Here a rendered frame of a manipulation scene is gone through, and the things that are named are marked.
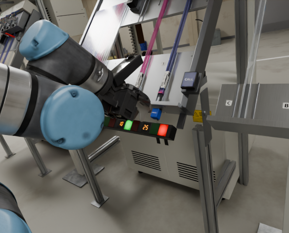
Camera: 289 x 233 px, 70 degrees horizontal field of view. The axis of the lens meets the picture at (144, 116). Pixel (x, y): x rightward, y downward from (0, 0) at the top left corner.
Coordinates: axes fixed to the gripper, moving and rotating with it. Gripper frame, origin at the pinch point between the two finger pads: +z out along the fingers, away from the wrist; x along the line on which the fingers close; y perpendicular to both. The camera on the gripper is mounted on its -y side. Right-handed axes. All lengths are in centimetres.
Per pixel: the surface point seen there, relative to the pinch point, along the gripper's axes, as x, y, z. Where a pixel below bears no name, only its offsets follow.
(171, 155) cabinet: -20, 5, 58
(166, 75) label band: 0.4, -13.2, 3.8
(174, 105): 6.7, -2.5, 2.7
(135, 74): -14.3, -14.7, 4.9
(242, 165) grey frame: 11, -1, 83
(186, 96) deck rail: 9.4, -5.7, 3.7
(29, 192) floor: -122, 57, 46
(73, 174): -104, 36, 64
